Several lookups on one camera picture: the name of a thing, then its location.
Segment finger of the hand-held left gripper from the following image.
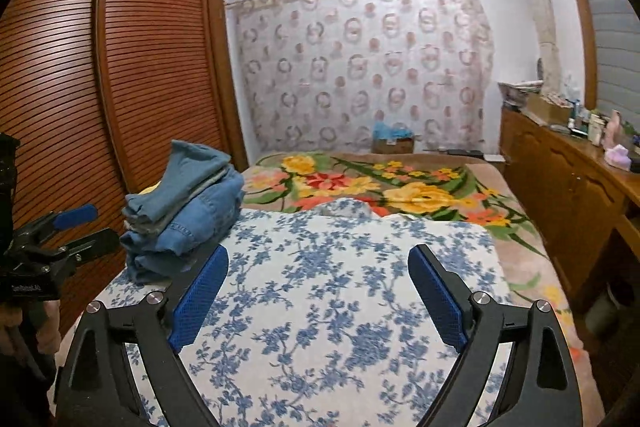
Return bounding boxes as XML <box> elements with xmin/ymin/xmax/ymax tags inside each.
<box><xmin>15</xmin><ymin>204</ymin><xmax>99</xmax><ymax>249</ymax></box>
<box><xmin>52</xmin><ymin>227</ymin><xmax>122</xmax><ymax>271</ymax></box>

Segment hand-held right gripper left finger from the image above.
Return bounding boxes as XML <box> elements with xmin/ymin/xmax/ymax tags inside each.
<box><xmin>52</xmin><ymin>244</ymin><xmax>231</xmax><ymax>427</ymax></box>

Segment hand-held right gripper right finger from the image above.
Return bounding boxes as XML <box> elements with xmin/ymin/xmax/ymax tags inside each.
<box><xmin>407</xmin><ymin>244</ymin><xmax>586</xmax><ymax>427</ymax></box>

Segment teal short pants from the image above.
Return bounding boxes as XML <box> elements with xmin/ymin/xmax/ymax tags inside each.
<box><xmin>122</xmin><ymin>139</ymin><xmax>233</xmax><ymax>224</ymax></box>

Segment person's left hand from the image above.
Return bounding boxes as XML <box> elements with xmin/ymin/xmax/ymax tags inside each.
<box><xmin>0</xmin><ymin>299</ymin><xmax>63</xmax><ymax>359</ymax></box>

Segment folded blue denim jeans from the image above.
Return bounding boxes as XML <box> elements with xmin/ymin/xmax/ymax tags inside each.
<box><xmin>120</xmin><ymin>167</ymin><xmax>246</xmax><ymax>285</ymax></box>

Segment blue floral bed sheet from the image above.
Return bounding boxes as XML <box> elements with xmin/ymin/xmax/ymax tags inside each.
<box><xmin>82</xmin><ymin>197</ymin><xmax>516</xmax><ymax>427</ymax></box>

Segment beige flowered blanket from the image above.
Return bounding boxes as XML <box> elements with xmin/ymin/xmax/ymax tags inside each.
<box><xmin>245</xmin><ymin>151</ymin><xmax>606</xmax><ymax>427</ymax></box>

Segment wooden louvered wardrobe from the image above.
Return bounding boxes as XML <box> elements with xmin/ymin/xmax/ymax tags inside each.
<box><xmin>0</xmin><ymin>0</ymin><xmax>248</xmax><ymax>338</ymax></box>

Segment small cardboard box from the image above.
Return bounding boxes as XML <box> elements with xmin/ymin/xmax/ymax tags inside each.
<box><xmin>371</xmin><ymin>137</ymin><xmax>416</xmax><ymax>154</ymax></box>

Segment long wooden cabinet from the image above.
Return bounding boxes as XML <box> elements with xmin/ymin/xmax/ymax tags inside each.
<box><xmin>499</xmin><ymin>104</ymin><xmax>640</xmax><ymax>343</ymax></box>

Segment grey green bin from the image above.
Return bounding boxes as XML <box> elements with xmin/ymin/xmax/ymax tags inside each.
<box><xmin>585</xmin><ymin>284</ymin><xmax>631</xmax><ymax>334</ymax></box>

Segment light blue cloth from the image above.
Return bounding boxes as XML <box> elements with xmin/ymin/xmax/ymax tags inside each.
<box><xmin>372</xmin><ymin>122</ymin><xmax>413</xmax><ymax>140</ymax></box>

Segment open brown cardboard box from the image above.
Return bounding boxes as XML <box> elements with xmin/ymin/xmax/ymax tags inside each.
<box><xmin>527</xmin><ymin>93</ymin><xmax>573</xmax><ymax>122</ymax></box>

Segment stack of papers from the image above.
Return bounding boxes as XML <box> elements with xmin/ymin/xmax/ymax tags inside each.
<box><xmin>497</xmin><ymin>79</ymin><xmax>543</xmax><ymax>108</ymax></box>

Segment pink tissue pack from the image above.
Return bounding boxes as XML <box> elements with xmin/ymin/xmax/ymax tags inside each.
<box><xmin>605</xmin><ymin>144</ymin><xmax>633</xmax><ymax>168</ymax></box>

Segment white bottle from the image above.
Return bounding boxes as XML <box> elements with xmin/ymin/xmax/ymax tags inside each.
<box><xmin>587</xmin><ymin>112</ymin><xmax>606</xmax><ymax>142</ymax></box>

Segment pink bottle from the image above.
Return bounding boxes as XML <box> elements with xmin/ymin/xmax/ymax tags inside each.
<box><xmin>602</xmin><ymin>109</ymin><xmax>623</xmax><ymax>148</ymax></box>

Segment beige wrapped pipe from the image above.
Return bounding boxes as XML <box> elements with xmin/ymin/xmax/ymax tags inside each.
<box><xmin>505</xmin><ymin>0</ymin><xmax>561</xmax><ymax>92</ymax></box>

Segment grey window blind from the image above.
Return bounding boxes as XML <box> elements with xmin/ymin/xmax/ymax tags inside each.
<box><xmin>567</xmin><ymin>0</ymin><xmax>640</xmax><ymax>132</ymax></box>

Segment ring patterned sheer curtain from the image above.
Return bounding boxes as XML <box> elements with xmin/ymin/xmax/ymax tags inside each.
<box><xmin>225</xmin><ymin>0</ymin><xmax>493</xmax><ymax>155</ymax></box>

